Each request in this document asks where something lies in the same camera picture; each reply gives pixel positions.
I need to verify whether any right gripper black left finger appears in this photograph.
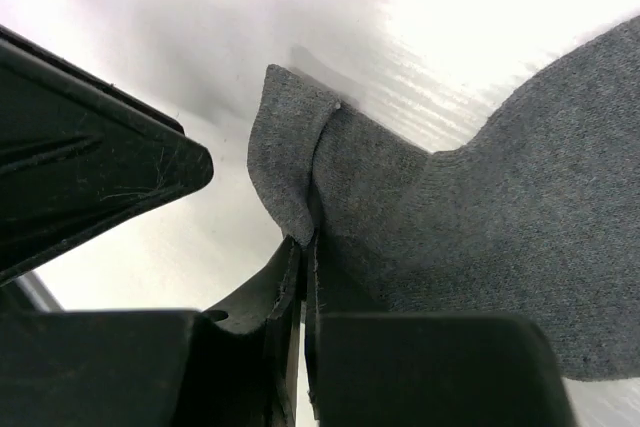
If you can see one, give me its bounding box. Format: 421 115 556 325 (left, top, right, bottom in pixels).
177 238 302 426

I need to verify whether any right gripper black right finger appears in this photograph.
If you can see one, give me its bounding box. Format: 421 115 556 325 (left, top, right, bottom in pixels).
305 234 395 426

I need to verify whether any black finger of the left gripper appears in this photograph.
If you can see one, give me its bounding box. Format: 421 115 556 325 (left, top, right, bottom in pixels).
1 29 214 283

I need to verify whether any grey sock pair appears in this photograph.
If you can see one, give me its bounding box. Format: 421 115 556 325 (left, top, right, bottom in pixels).
247 19 639 380

